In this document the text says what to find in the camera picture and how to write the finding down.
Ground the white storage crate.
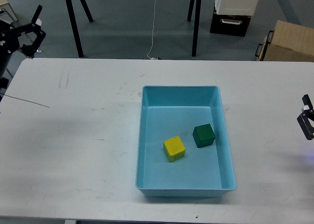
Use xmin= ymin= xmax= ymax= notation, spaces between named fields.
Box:
xmin=214 ymin=0 xmax=259 ymax=16

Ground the cardboard box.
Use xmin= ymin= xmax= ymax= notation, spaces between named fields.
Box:
xmin=264 ymin=20 xmax=314 ymax=62

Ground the green wooden block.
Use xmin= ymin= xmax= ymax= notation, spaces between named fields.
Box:
xmin=192 ymin=124 xmax=215 ymax=148

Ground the light blue plastic box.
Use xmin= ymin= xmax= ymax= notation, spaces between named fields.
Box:
xmin=136 ymin=86 xmax=236 ymax=197

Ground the thin black wire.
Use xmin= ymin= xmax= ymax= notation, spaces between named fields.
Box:
xmin=0 ymin=93 xmax=51 ymax=108

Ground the black table leg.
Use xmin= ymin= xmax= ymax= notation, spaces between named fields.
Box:
xmin=65 ymin=0 xmax=84 ymax=57
xmin=80 ymin=0 xmax=94 ymax=23
xmin=191 ymin=0 xmax=202 ymax=57
xmin=187 ymin=0 xmax=195 ymax=22

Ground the black storage box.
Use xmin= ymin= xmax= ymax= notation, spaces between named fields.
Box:
xmin=210 ymin=8 xmax=252 ymax=37

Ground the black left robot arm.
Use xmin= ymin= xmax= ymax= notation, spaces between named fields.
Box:
xmin=0 ymin=5 xmax=46 ymax=89

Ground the white cable on floor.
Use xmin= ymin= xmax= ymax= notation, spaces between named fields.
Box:
xmin=146 ymin=0 xmax=160 ymax=61

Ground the wooden drawer cabinet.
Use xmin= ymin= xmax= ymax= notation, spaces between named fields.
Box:
xmin=0 ymin=0 xmax=18 ymax=24

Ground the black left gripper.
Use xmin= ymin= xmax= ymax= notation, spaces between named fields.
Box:
xmin=0 ymin=4 xmax=47 ymax=80

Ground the yellow wooden block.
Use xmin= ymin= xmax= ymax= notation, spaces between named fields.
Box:
xmin=163 ymin=136 xmax=186 ymax=162

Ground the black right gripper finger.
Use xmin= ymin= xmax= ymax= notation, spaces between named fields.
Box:
xmin=297 ymin=94 xmax=314 ymax=140

